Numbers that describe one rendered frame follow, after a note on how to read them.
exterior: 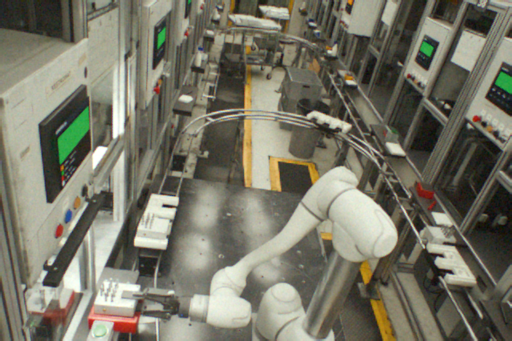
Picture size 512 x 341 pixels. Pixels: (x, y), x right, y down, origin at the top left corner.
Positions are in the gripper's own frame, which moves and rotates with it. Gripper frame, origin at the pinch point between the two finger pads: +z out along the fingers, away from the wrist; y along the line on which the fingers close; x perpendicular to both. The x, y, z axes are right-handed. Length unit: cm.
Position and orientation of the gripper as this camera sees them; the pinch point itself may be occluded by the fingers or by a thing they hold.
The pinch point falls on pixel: (131, 300)
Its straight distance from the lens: 149.9
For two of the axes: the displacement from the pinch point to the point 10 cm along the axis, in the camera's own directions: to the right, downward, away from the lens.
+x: 0.1, 5.2, -8.5
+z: -9.8, -1.6, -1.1
